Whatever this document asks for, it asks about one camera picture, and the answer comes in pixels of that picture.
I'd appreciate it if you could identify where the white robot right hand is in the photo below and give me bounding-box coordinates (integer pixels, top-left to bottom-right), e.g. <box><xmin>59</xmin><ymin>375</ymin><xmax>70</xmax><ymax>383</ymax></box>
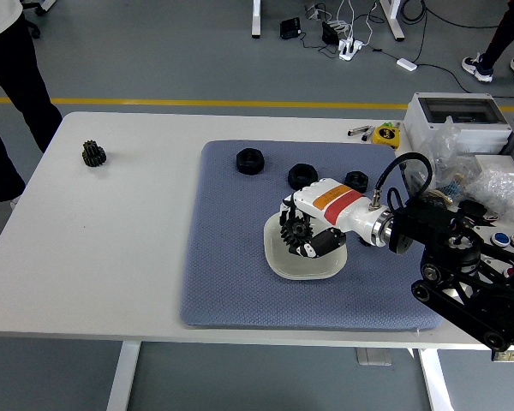
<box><xmin>279</xmin><ymin>178</ymin><xmax>381</xmax><ymax>260</ymax></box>

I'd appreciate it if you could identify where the large black gear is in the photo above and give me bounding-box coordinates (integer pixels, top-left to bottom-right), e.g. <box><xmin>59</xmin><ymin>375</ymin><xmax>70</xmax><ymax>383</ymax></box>
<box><xmin>279</xmin><ymin>215</ymin><xmax>314</xmax><ymax>254</ymax></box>

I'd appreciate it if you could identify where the small black hex nut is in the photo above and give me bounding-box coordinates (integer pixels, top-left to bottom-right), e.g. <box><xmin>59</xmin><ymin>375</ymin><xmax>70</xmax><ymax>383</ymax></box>
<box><xmin>344</xmin><ymin>170</ymin><xmax>371</xmax><ymax>194</ymax></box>

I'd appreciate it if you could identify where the medium black hex nut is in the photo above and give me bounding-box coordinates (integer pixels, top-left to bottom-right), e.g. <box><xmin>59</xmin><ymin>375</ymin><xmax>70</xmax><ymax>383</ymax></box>
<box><xmin>287</xmin><ymin>163</ymin><xmax>319</xmax><ymax>190</ymax></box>

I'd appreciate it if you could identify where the large black hex nut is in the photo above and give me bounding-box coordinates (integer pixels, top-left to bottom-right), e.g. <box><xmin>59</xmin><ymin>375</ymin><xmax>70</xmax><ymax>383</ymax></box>
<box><xmin>234</xmin><ymin>147</ymin><xmax>266</xmax><ymax>176</ymax></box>

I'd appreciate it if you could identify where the white push-button control box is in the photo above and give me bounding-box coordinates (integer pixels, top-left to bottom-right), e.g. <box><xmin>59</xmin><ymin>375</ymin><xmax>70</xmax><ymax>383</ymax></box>
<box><xmin>475</xmin><ymin>224</ymin><xmax>514</xmax><ymax>277</ymax></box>

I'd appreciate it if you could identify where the black power adapter box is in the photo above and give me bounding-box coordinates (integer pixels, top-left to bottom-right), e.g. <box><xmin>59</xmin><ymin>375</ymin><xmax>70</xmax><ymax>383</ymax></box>
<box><xmin>279</xmin><ymin>17</ymin><xmax>302</xmax><ymax>40</ymax></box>

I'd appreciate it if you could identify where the white square shallow dish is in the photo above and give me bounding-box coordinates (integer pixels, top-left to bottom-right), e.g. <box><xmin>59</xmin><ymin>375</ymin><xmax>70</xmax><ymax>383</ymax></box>
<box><xmin>262</xmin><ymin>211</ymin><xmax>350</xmax><ymax>282</ymax></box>

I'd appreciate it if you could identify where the yellow tape measure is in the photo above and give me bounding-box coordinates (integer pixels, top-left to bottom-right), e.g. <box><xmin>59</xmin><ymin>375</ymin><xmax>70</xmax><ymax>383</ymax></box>
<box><xmin>371</xmin><ymin>122</ymin><xmax>401</xmax><ymax>150</ymax></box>

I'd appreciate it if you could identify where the blue-grey textured mat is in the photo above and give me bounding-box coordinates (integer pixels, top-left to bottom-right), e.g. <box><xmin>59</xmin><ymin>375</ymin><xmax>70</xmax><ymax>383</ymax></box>
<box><xmin>179</xmin><ymin>140</ymin><xmax>443</xmax><ymax>331</ymax></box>

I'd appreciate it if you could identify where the grey under-table control panel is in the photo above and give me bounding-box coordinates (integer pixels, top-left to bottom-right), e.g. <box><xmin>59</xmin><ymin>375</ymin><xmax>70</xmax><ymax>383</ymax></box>
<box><xmin>355</xmin><ymin>347</ymin><xmax>392</xmax><ymax>366</ymax></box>

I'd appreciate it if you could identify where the white power strip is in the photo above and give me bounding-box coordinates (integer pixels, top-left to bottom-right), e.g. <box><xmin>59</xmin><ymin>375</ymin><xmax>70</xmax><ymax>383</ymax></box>
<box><xmin>338</xmin><ymin>38</ymin><xmax>364</xmax><ymax>61</ymax></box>

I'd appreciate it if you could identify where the white carton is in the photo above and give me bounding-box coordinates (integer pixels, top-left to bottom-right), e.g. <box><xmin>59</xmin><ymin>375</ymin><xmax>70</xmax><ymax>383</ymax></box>
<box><xmin>474</xmin><ymin>153</ymin><xmax>514</xmax><ymax>181</ymax></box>

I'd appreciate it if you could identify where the bubble wrap bag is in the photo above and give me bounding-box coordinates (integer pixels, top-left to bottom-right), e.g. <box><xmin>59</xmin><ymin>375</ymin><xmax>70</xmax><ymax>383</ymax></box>
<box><xmin>470</xmin><ymin>169</ymin><xmax>514</xmax><ymax>226</ymax></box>

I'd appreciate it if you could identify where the black charger block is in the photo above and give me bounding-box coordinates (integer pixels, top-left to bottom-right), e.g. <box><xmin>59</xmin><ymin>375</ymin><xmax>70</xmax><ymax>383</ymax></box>
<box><xmin>320</xmin><ymin>21</ymin><xmax>340</xmax><ymax>45</ymax></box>

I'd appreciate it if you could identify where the white background desk leg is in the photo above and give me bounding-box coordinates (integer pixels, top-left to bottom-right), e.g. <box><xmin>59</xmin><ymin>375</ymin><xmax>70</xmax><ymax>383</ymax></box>
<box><xmin>379</xmin><ymin>0</ymin><xmax>406</xmax><ymax>43</ymax></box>
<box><xmin>251</xmin><ymin>0</ymin><xmax>265</xmax><ymax>39</ymax></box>

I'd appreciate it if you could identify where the white table leg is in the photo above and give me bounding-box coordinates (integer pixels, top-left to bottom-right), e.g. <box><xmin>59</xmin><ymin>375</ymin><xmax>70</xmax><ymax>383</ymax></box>
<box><xmin>105</xmin><ymin>341</ymin><xmax>141</xmax><ymax>411</ymax></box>
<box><xmin>413</xmin><ymin>347</ymin><xmax>455</xmax><ymax>411</ymax></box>

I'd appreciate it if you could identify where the person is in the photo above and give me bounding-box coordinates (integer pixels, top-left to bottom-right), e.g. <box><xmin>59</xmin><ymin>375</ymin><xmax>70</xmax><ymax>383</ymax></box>
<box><xmin>461</xmin><ymin>0</ymin><xmax>514</xmax><ymax>84</ymax></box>
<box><xmin>0</xmin><ymin>0</ymin><xmax>64</xmax><ymax>207</ymax></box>

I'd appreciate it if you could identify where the black double-step gear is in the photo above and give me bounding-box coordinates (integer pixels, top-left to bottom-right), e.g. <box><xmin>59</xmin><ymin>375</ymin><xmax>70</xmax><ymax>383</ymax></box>
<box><xmin>81</xmin><ymin>140</ymin><xmax>108</xmax><ymax>169</ymax></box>

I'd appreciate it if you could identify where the black office chair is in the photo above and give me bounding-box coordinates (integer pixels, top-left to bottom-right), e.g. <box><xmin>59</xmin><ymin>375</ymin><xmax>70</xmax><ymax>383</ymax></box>
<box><xmin>21</xmin><ymin>0</ymin><xmax>57</xmax><ymax>39</ymax></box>

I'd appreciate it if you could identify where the grey electrical enclosure box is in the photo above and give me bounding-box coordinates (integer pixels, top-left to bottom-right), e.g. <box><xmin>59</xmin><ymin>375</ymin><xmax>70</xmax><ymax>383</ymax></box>
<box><xmin>401</xmin><ymin>92</ymin><xmax>514</xmax><ymax>155</ymax></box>

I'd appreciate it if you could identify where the black floor cable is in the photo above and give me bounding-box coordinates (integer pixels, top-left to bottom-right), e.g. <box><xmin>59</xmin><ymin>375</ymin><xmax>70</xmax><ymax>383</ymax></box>
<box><xmin>370</xmin><ymin>47</ymin><xmax>472</xmax><ymax>94</ymax></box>

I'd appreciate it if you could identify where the white charging cable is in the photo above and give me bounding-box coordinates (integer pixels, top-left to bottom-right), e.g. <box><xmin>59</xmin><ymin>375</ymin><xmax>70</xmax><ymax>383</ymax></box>
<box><xmin>336</xmin><ymin>0</ymin><xmax>374</xmax><ymax>46</ymax></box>

